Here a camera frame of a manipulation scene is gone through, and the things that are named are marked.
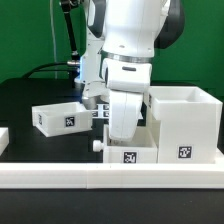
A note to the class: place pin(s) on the white drawer cabinet frame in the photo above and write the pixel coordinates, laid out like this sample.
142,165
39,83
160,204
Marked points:
184,122

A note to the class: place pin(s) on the white drawer box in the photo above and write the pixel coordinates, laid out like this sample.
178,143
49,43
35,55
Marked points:
61,119
141,149

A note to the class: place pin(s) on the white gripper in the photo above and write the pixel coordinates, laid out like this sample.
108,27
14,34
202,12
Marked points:
127,83

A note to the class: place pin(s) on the paper sheet with tags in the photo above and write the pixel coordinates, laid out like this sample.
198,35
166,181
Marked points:
102,112

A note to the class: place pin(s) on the white front drawer box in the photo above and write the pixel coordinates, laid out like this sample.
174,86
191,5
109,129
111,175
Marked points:
141,149

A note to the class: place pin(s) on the white block at left edge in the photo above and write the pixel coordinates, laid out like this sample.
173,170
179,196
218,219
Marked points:
4,139

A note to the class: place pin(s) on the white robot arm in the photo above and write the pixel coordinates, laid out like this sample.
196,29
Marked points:
114,41

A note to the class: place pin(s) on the white rear drawer box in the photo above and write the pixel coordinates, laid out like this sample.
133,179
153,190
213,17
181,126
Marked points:
61,119

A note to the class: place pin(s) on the white L-shaped fence rail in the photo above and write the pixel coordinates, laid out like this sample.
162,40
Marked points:
101,176

